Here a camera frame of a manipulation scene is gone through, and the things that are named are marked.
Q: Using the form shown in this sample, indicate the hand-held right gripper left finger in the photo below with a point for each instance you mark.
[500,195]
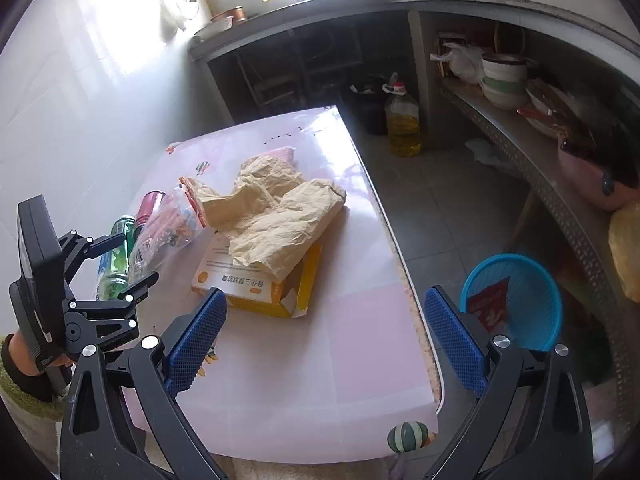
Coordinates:
[195,340]

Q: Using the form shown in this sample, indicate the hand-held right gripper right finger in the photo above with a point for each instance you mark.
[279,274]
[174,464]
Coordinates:
[452,340]

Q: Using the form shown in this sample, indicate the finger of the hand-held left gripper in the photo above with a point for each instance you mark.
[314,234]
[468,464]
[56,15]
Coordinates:
[115,320]
[105,242]

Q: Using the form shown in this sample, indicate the green plastic bottle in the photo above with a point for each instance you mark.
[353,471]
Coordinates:
[117,260]

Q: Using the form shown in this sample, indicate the red drink can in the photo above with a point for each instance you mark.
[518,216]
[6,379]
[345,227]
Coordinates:
[149,205]

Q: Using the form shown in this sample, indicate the clear plastic snack bag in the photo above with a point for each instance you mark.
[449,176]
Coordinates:
[165,230]

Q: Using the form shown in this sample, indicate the white and orange medicine box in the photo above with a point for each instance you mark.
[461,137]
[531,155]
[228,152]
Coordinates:
[240,285]

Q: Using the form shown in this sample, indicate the blue plastic mesh basket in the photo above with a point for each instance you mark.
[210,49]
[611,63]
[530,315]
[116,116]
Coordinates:
[540,300]

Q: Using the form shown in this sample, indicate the brown paper bag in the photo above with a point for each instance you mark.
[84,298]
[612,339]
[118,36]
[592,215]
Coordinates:
[280,215]

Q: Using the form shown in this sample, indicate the pink pad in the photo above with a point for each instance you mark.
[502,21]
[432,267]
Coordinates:
[282,154]

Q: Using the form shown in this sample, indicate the person's left forearm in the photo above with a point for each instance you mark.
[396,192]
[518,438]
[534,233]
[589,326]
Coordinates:
[25,360]

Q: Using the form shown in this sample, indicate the white crumpled floor bag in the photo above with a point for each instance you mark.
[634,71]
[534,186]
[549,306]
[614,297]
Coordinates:
[487,152]

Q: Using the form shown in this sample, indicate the pink plastic basin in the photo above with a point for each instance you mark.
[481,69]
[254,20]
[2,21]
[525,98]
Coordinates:
[590,180]

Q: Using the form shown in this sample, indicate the yellow cooking oil bottle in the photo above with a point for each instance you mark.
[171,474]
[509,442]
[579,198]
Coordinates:
[404,130]

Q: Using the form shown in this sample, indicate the perforated metal shelf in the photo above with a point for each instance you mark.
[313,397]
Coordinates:
[500,120]

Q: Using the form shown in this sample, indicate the white shallow bowl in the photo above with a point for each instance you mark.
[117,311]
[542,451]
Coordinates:
[212,31]

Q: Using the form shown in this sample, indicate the white hanging bags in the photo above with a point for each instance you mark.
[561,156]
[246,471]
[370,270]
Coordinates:
[175,7]

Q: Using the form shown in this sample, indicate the black bin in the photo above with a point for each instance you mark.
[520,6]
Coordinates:
[367,110]

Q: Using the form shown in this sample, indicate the red and white plates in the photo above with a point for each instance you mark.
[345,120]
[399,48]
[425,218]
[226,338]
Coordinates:
[545,110]

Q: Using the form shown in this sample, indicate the stack of white bowls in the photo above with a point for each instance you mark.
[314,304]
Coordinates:
[502,85]

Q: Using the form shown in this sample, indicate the copper pot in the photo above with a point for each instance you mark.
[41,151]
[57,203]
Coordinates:
[234,14]

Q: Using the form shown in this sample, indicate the white plastic bag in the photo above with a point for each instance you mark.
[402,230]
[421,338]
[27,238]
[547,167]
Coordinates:
[465,62]

